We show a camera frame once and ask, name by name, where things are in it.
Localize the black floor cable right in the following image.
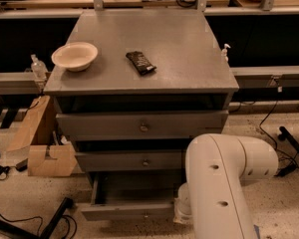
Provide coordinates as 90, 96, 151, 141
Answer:
258, 100, 299, 178

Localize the white bowl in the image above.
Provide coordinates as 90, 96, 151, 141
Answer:
51, 42, 98, 72

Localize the grey middle drawer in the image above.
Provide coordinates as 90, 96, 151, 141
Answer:
76, 149, 185, 172

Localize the black snack packet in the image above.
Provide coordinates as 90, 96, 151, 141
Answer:
126, 51, 156, 76

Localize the white pump bottle right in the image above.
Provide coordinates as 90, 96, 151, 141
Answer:
221, 43, 231, 62

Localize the grey top drawer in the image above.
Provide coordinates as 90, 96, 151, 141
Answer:
56, 111, 228, 141

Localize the grey drawer cabinet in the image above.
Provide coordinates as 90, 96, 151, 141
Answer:
43, 9, 239, 184

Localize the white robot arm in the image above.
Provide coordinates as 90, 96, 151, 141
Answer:
174, 133, 278, 239

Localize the grey drawer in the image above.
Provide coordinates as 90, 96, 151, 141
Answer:
76, 149, 185, 172
56, 111, 228, 141
82, 170, 184, 221

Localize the grey bottom drawer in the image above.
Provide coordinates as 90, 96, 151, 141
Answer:
82, 170, 184, 221

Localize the clear sanitizer bottle left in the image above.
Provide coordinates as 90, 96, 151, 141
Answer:
31, 55, 47, 80

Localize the black floor cable left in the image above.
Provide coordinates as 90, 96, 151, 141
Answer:
0, 201, 78, 239

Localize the black floor cable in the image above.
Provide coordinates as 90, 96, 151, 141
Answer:
258, 100, 299, 178
0, 201, 78, 239

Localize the black stand leg left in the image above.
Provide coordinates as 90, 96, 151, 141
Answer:
0, 197, 74, 239

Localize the black stand leg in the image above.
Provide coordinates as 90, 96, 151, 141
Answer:
278, 126, 299, 153
0, 197, 74, 239

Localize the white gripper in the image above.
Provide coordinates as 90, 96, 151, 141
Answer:
173, 182, 192, 225

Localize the cardboard box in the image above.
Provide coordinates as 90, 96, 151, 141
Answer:
7, 96, 77, 177

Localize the black stand leg right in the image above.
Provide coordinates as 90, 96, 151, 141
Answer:
278, 126, 299, 153

